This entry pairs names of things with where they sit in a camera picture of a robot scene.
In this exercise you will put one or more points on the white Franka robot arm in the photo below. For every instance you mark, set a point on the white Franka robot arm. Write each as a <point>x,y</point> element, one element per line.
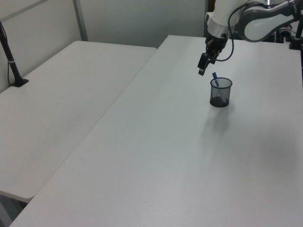
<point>258,23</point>

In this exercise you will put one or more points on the grey partition frame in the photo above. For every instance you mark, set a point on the grey partition frame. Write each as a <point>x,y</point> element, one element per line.
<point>80,19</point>

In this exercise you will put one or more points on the black mesh pen holder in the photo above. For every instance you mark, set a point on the black mesh pen holder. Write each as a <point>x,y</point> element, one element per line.
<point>221,100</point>

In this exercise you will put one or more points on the black camera stand clamp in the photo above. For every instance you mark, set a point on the black camera stand clamp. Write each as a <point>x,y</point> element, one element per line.
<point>294,45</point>

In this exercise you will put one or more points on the white side table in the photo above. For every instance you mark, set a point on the white side table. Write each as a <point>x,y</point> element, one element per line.
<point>59,94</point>

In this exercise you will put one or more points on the black pole stand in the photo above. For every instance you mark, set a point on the black pole stand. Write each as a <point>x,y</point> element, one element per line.
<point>16,75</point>

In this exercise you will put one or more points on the blue and white marker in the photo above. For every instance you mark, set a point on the blue and white marker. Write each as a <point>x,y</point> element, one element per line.
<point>215,76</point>

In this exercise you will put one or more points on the dark background equipment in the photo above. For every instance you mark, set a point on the dark background equipment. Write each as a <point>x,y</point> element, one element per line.
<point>282,34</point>

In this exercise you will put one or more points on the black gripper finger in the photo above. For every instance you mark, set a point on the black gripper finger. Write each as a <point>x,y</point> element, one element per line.
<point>213,58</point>
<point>202,62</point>

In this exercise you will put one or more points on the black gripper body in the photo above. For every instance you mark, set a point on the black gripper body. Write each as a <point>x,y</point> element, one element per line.
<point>216,42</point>

